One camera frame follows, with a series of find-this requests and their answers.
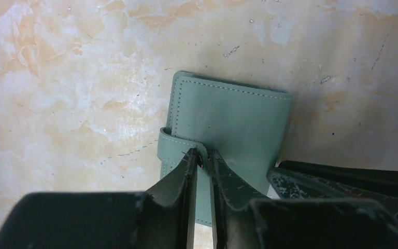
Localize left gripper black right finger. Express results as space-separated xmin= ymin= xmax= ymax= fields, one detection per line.
xmin=209 ymin=150 xmax=398 ymax=248

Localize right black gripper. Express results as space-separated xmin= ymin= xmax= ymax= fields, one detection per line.
xmin=267 ymin=160 xmax=398 ymax=220

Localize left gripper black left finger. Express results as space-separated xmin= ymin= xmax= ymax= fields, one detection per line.
xmin=0 ymin=148 xmax=199 ymax=248

